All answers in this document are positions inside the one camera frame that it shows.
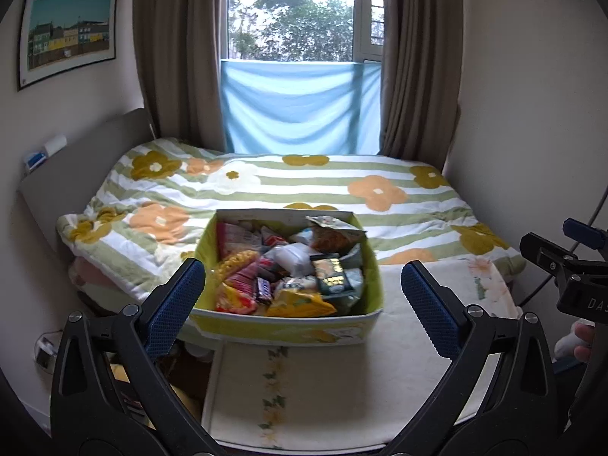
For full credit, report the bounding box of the grey headboard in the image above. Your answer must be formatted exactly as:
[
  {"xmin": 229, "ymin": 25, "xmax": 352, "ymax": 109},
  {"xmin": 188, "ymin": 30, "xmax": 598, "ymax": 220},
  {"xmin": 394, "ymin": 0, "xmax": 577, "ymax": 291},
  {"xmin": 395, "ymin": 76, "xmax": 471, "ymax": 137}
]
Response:
[{"xmin": 16, "ymin": 107, "xmax": 160, "ymax": 267}]

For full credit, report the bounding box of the window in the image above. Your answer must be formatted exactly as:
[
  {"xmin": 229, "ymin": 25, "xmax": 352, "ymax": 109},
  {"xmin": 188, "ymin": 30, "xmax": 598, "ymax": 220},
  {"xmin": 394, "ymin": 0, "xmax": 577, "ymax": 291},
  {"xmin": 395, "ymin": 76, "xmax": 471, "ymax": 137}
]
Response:
[{"xmin": 228, "ymin": 0, "xmax": 385, "ymax": 63}]

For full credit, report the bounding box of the pile of assorted packets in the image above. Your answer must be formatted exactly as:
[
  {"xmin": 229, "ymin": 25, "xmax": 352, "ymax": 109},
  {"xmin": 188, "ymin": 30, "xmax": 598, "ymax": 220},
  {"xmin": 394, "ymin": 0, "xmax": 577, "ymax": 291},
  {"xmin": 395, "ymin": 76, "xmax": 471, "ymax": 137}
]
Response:
[{"xmin": 214, "ymin": 216, "xmax": 366, "ymax": 318}]

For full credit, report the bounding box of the brown curtain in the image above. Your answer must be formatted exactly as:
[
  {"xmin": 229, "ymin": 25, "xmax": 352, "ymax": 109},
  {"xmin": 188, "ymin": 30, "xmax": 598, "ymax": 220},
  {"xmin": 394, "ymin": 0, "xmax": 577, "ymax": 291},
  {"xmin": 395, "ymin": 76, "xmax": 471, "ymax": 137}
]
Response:
[
  {"xmin": 132, "ymin": 0, "xmax": 231, "ymax": 150},
  {"xmin": 377, "ymin": 0, "xmax": 464, "ymax": 172}
]

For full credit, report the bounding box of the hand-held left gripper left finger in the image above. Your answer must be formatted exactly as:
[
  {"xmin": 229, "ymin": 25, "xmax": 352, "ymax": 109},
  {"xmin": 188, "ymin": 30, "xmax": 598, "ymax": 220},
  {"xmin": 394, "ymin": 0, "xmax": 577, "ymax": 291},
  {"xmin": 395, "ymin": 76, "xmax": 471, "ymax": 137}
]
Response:
[{"xmin": 50, "ymin": 257, "xmax": 224, "ymax": 456}]

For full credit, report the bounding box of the pink pillow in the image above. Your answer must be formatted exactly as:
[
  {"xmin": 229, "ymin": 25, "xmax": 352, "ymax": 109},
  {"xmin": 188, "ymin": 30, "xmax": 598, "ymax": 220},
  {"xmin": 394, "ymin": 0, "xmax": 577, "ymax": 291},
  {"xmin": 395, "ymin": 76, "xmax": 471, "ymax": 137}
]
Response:
[{"xmin": 69, "ymin": 256, "xmax": 143, "ymax": 305}]

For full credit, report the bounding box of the green yellow storage box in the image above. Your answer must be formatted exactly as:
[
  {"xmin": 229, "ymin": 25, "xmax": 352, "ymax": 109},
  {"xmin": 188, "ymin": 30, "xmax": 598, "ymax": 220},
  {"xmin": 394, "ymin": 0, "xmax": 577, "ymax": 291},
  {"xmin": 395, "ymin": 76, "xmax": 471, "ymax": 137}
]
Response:
[{"xmin": 187, "ymin": 208, "xmax": 385, "ymax": 347}]

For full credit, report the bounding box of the light blue window cloth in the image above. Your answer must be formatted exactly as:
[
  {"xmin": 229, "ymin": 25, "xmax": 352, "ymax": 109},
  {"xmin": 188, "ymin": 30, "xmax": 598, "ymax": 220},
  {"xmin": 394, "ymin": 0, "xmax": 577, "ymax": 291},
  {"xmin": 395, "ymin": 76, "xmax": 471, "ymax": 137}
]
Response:
[{"xmin": 219, "ymin": 59, "xmax": 383, "ymax": 155}]

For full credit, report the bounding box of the striped floral blanket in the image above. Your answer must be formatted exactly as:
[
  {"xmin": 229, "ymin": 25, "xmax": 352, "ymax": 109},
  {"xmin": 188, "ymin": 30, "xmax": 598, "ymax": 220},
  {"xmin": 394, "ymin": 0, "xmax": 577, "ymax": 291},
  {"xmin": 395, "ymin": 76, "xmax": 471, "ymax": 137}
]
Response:
[{"xmin": 57, "ymin": 138, "xmax": 526, "ymax": 305}]

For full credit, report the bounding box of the silver cartoon chips bag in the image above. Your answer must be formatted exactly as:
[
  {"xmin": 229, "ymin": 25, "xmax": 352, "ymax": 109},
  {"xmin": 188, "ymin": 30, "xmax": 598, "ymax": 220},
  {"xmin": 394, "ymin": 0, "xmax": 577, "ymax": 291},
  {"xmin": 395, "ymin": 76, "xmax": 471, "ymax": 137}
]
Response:
[{"xmin": 306, "ymin": 215, "xmax": 367, "ymax": 253}]

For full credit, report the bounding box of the person's right hand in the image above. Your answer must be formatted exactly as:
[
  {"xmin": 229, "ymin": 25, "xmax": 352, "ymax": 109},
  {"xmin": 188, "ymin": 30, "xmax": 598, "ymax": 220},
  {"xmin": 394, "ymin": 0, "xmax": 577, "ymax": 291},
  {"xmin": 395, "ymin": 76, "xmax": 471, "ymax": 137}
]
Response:
[{"xmin": 573, "ymin": 321, "xmax": 597, "ymax": 364}]

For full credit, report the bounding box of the cream floral bed sheet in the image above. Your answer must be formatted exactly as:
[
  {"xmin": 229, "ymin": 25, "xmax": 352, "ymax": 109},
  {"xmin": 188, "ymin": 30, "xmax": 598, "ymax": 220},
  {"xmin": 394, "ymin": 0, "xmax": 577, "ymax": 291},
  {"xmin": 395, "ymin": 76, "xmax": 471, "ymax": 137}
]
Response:
[{"xmin": 202, "ymin": 255, "xmax": 523, "ymax": 450}]

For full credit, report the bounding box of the black cable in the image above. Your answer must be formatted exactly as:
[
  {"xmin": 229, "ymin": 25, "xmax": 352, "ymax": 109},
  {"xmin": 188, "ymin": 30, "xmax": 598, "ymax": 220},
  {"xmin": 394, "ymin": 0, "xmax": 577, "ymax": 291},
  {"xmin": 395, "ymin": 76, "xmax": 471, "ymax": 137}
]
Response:
[{"xmin": 517, "ymin": 185, "xmax": 608, "ymax": 306}]

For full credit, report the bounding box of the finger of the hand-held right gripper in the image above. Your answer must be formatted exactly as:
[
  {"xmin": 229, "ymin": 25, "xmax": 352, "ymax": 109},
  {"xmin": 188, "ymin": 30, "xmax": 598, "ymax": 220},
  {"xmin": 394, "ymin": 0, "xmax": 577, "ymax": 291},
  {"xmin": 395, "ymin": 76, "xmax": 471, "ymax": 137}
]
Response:
[
  {"xmin": 519, "ymin": 232, "xmax": 608, "ymax": 287},
  {"xmin": 563, "ymin": 217, "xmax": 608, "ymax": 250}
]

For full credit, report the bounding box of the framed houses picture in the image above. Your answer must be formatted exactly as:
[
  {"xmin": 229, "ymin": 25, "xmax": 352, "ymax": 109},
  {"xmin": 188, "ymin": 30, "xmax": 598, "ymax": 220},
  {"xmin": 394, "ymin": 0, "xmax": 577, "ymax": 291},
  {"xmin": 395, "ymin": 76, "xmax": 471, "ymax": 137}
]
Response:
[{"xmin": 17, "ymin": 0, "xmax": 118, "ymax": 92}]

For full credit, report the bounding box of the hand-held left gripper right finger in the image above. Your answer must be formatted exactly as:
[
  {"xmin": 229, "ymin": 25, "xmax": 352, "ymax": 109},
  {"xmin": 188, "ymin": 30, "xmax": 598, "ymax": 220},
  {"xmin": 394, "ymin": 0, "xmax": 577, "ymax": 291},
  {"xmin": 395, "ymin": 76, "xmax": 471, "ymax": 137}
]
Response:
[{"xmin": 400, "ymin": 260, "xmax": 559, "ymax": 456}]

